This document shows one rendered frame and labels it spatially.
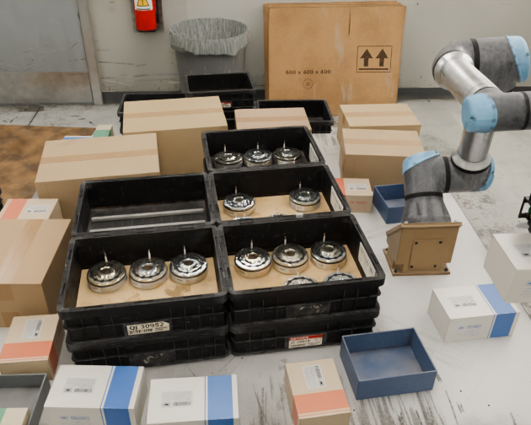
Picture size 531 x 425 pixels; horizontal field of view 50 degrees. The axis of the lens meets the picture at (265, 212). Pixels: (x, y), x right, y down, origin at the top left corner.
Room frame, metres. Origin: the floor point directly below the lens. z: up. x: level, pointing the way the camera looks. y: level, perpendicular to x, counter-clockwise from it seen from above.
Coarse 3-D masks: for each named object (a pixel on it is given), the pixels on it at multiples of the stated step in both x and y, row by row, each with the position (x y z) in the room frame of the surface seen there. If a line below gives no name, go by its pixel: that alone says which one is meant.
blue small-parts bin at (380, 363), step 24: (360, 336) 1.05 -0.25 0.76; (384, 336) 1.06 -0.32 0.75; (408, 336) 1.07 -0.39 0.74; (360, 360) 1.02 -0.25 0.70; (384, 360) 1.02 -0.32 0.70; (408, 360) 1.02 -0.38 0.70; (360, 384) 0.90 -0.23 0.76; (384, 384) 0.91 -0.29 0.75; (408, 384) 0.92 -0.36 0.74; (432, 384) 0.93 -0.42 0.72
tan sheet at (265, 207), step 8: (320, 192) 1.65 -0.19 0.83; (256, 200) 1.59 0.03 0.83; (264, 200) 1.59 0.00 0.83; (272, 200) 1.60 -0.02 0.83; (280, 200) 1.60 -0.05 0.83; (288, 200) 1.60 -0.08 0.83; (320, 200) 1.60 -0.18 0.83; (256, 208) 1.54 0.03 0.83; (264, 208) 1.54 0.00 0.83; (272, 208) 1.54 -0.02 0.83; (280, 208) 1.55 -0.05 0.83; (288, 208) 1.55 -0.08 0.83; (320, 208) 1.55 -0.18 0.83; (328, 208) 1.55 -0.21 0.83; (224, 216) 1.50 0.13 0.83; (248, 216) 1.50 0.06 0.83; (256, 216) 1.50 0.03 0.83; (264, 216) 1.50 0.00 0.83
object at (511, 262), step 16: (496, 240) 0.97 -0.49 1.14; (512, 240) 0.97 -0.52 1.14; (528, 240) 0.97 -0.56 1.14; (496, 256) 0.95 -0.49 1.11; (512, 256) 0.91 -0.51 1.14; (528, 256) 0.91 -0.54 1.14; (496, 272) 0.93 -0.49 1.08; (512, 272) 0.88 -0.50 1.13; (528, 272) 0.87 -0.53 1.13; (496, 288) 0.91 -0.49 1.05; (512, 288) 0.87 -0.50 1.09; (528, 288) 0.87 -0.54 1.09
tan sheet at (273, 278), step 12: (348, 252) 1.32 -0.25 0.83; (312, 264) 1.26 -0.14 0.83; (348, 264) 1.26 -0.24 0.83; (240, 276) 1.20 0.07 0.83; (264, 276) 1.21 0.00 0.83; (276, 276) 1.21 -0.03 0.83; (288, 276) 1.21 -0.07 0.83; (312, 276) 1.21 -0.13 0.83; (324, 276) 1.21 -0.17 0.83; (360, 276) 1.21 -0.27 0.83; (240, 288) 1.15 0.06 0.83; (252, 288) 1.15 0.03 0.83
